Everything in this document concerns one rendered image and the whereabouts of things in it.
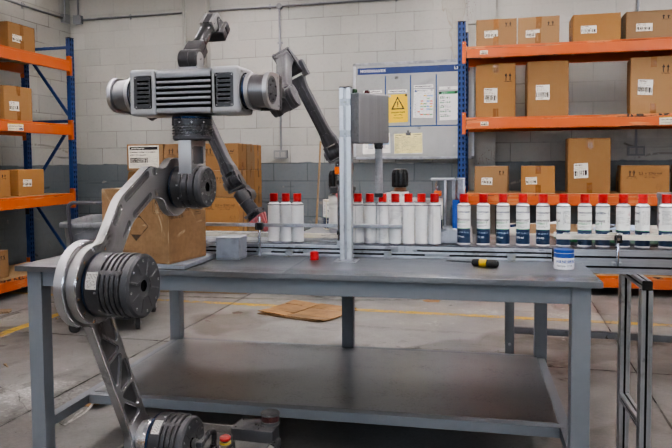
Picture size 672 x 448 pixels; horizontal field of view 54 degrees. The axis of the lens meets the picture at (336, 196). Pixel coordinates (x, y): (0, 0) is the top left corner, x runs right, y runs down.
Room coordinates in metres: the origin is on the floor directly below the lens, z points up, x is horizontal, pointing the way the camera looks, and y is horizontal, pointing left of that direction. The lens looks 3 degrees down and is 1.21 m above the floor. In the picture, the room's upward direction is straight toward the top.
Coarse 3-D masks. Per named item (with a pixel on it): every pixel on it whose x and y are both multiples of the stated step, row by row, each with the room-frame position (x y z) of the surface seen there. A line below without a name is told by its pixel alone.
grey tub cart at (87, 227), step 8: (88, 216) 5.21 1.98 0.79; (96, 216) 5.33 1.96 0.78; (64, 224) 4.56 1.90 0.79; (72, 224) 4.56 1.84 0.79; (80, 224) 4.56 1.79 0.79; (88, 224) 4.57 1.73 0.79; (96, 224) 4.57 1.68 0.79; (72, 232) 4.59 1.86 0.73; (80, 232) 4.60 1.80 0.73; (88, 232) 4.60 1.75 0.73; (96, 232) 4.61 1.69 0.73; (72, 240) 4.56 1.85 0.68; (136, 320) 4.70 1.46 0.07; (72, 328) 4.61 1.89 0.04; (80, 328) 4.68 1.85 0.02; (136, 328) 4.71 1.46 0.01
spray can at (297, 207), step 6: (294, 198) 2.70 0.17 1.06; (300, 198) 2.70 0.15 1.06; (294, 204) 2.69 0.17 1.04; (300, 204) 2.69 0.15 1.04; (294, 210) 2.69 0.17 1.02; (300, 210) 2.69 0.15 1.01; (294, 216) 2.69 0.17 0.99; (300, 216) 2.69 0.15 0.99; (294, 222) 2.69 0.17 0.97; (300, 222) 2.69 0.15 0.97; (294, 228) 2.69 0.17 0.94; (300, 228) 2.69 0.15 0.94; (294, 234) 2.69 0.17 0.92; (300, 234) 2.69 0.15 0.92; (294, 240) 2.69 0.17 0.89; (300, 240) 2.69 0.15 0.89
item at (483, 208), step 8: (480, 200) 2.56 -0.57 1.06; (480, 208) 2.55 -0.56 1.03; (488, 208) 2.55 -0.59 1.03; (480, 216) 2.55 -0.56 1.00; (488, 216) 2.55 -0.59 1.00; (480, 224) 2.55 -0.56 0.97; (488, 224) 2.55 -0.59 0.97; (480, 232) 2.55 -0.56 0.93; (488, 232) 2.55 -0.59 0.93; (480, 240) 2.55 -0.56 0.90; (488, 240) 2.55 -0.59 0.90
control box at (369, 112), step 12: (360, 96) 2.49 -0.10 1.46; (372, 96) 2.53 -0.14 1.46; (384, 96) 2.58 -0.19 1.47; (360, 108) 2.49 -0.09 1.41; (372, 108) 2.53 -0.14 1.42; (384, 108) 2.58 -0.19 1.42; (360, 120) 2.48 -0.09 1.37; (372, 120) 2.53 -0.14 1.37; (384, 120) 2.58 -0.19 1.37; (360, 132) 2.48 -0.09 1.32; (372, 132) 2.53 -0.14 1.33; (384, 132) 2.58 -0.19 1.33
